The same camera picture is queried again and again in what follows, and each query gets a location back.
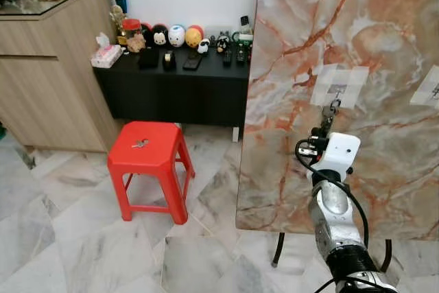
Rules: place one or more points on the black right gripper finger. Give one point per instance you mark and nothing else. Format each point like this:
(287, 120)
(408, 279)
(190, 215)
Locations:
(322, 130)
(333, 123)

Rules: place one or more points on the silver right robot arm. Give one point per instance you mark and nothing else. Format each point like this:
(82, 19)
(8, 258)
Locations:
(336, 204)

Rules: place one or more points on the clear tape patch with hook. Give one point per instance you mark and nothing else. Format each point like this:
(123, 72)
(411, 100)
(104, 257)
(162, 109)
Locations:
(350, 84)
(429, 87)

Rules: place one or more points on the marble pattern folding table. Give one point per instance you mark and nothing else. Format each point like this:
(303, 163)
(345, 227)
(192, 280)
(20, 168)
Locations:
(391, 169)

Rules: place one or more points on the white console leg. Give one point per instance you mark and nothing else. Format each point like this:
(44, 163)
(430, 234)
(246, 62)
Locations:
(235, 134)

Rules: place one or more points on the black remote control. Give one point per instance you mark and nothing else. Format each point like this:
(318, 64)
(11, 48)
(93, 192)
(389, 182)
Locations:
(227, 56)
(240, 55)

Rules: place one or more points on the green cup holder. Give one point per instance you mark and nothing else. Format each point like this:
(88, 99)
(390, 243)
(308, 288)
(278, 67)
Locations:
(243, 34)

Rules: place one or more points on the black penguin figurine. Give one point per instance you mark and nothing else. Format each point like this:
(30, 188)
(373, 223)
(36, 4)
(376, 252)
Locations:
(222, 41)

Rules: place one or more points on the black remote standing in cup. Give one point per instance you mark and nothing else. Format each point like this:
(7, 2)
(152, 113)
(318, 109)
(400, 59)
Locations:
(245, 20)

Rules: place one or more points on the black TV console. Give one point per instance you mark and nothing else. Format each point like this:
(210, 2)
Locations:
(171, 97)

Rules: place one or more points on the orange plush ball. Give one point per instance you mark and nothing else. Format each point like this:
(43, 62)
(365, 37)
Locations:
(195, 35)

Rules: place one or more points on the black tape dispenser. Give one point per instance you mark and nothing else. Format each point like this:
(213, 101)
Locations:
(169, 61)

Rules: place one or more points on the red plastic stool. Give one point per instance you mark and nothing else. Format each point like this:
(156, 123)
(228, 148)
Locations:
(147, 159)

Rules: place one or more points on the white plush ball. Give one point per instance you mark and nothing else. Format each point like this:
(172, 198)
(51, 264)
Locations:
(177, 35)

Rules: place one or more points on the key bunch with round tag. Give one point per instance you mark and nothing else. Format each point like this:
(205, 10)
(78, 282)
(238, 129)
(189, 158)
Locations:
(140, 143)

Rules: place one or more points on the black mouse plush ball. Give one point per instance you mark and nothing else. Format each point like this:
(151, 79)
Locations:
(159, 36)

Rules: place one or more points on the snack jar with red lid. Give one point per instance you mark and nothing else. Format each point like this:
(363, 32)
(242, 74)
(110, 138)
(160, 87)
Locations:
(132, 32)

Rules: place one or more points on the white floral tissue box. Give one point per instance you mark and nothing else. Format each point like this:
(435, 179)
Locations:
(105, 54)

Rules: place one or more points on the light wooden cabinet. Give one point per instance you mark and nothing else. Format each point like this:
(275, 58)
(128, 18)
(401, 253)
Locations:
(48, 87)

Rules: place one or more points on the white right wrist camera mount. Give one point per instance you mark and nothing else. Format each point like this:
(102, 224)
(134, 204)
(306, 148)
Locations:
(341, 152)

